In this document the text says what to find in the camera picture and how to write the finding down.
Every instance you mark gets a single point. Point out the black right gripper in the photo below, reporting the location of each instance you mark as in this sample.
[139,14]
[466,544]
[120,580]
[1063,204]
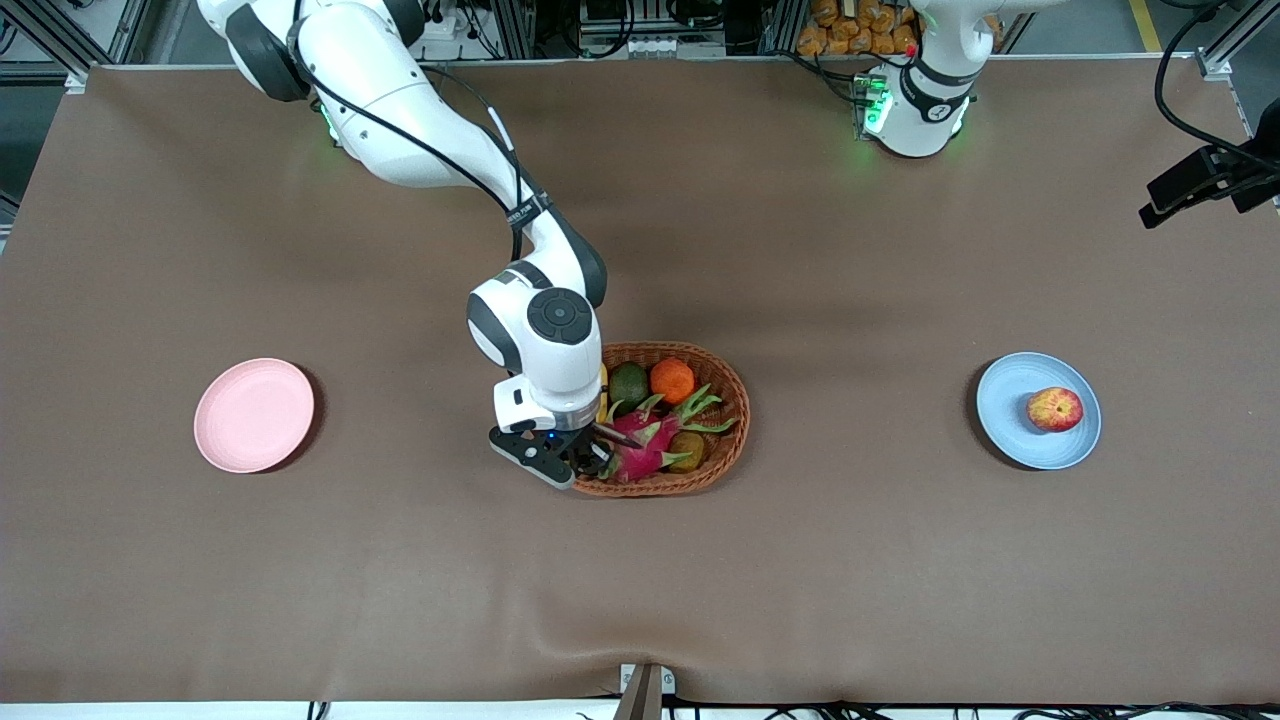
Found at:
[583,450]

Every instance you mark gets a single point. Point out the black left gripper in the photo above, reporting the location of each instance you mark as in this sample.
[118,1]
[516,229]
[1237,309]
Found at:
[1195,176]

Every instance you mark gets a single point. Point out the yellow banana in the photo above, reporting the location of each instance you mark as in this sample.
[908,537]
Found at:
[604,395]

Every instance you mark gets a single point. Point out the red apple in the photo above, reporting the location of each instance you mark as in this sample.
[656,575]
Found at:
[1055,410]

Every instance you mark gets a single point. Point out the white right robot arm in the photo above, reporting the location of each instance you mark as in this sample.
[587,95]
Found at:
[400,100]

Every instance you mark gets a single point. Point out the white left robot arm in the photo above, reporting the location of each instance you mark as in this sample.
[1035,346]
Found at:
[925,110]

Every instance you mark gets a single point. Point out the pink dragon fruit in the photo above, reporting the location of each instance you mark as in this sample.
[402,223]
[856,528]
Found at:
[650,455]

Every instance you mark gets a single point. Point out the dark green avocado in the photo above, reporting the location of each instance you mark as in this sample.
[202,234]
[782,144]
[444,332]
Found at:
[630,385]

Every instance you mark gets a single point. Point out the brown kiwi fruit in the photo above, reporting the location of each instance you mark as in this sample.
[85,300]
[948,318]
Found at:
[690,452]

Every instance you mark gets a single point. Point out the orange fruit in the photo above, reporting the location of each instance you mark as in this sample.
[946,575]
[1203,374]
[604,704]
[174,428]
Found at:
[672,380]

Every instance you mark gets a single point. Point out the brown wicker basket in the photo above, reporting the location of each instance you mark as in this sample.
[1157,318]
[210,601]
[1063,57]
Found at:
[725,420]

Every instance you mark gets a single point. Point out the brown table cover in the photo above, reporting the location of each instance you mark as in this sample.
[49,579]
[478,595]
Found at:
[640,580]

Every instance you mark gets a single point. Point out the light blue plate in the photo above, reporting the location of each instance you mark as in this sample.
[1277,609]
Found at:
[1005,410]

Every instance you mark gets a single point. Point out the pink plate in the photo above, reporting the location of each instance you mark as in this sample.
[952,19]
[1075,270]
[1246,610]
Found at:
[253,415]

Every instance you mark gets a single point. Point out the orange snack packets pile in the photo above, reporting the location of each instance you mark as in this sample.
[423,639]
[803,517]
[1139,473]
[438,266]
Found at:
[830,35]

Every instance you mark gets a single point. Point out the white power strip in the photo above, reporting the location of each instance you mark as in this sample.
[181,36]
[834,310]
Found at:
[455,25]

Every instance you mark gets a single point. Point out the aluminium frame post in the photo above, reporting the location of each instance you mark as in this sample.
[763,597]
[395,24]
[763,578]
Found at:
[1215,62]
[60,50]

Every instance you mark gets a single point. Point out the metal table edge bracket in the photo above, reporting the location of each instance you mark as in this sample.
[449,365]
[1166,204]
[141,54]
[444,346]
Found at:
[645,695]

